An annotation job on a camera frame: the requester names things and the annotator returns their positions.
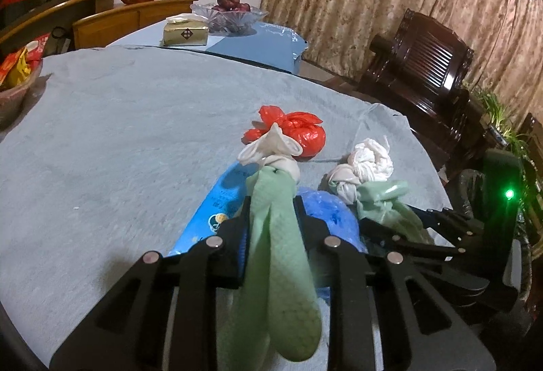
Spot green potted plant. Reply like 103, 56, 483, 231
475, 85, 543, 202

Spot yellow snack packet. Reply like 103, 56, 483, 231
6, 51, 32, 89

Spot white knotted plastic bag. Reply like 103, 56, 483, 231
320, 137, 435, 246

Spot green white rubber glove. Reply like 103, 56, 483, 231
216, 123, 323, 363

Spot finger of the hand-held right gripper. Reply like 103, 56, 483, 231
407, 205, 485, 248
360, 222, 467, 262

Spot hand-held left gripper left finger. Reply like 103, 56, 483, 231
49, 196, 253, 371

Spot wooden cabinet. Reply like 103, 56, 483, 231
0, 0, 200, 58

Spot glass fruit bowl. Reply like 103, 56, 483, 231
189, 2, 269, 33

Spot light blue plastic bag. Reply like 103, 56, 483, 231
297, 189, 361, 299

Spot dark wooden armchair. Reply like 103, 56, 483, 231
358, 8, 475, 151
520, 112, 543, 151

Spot knotted red plastic bag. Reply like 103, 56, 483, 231
243, 105, 326, 162

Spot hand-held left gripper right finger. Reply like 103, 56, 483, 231
294, 196, 496, 371

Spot tissue box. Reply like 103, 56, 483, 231
162, 15, 209, 47

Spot blue tablecloth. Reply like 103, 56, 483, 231
106, 21, 308, 72

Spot grey blue table blanket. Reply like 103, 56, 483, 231
0, 45, 454, 371

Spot trash bin with black liner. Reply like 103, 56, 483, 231
447, 167, 488, 223

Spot dark wooden side table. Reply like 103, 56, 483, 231
450, 89, 524, 172

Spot red white snack packet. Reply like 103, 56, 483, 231
25, 34, 54, 58

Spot snack bowl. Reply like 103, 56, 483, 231
0, 59, 44, 131

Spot blue white plant pot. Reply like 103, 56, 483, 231
488, 125, 510, 147

